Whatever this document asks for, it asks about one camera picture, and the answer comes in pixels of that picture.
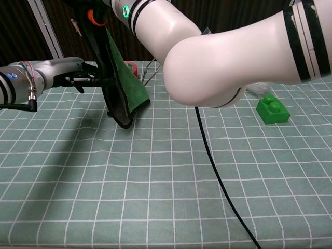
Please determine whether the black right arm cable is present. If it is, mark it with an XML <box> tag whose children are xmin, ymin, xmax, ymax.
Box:
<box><xmin>195</xmin><ymin>106</ymin><xmax>262</xmax><ymax>249</ymax></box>

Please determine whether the left wrist cable with connector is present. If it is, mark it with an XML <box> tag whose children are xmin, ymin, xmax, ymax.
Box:
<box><xmin>0</xmin><ymin>87</ymin><xmax>39</xmax><ymax>113</ymax></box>

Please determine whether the red tape roll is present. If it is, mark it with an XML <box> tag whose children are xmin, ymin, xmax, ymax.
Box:
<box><xmin>124</xmin><ymin>61</ymin><xmax>138</xmax><ymax>78</ymax></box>

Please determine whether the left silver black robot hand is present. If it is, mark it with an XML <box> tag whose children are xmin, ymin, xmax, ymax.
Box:
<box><xmin>33</xmin><ymin>57</ymin><xmax>116</xmax><ymax>94</ymax></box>

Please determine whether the clear plastic bag bundle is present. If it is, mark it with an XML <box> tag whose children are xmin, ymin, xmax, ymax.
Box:
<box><xmin>246</xmin><ymin>83</ymin><xmax>273</xmax><ymax>98</ymax></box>

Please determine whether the green toy brick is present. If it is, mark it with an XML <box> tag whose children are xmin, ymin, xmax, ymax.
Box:
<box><xmin>256</xmin><ymin>94</ymin><xmax>291</xmax><ymax>126</ymax></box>

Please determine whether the green cloth with black edge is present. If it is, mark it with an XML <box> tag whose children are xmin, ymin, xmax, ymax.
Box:
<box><xmin>70</xmin><ymin>15</ymin><xmax>151</xmax><ymax>130</ymax></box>

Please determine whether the metal wire folding stand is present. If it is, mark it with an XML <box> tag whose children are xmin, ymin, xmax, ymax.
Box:
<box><xmin>140</xmin><ymin>58</ymin><xmax>164</xmax><ymax>86</ymax></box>

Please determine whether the white partition post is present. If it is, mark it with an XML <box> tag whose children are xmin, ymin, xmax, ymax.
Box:
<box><xmin>28</xmin><ymin>0</ymin><xmax>64</xmax><ymax>59</ymax></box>

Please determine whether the green checked tablecloth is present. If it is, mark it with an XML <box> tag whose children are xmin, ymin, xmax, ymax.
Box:
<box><xmin>0</xmin><ymin>60</ymin><xmax>332</xmax><ymax>247</ymax></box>

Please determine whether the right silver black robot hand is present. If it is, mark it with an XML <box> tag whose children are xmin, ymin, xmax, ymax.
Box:
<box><xmin>63</xmin><ymin>0</ymin><xmax>112</xmax><ymax>26</ymax></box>

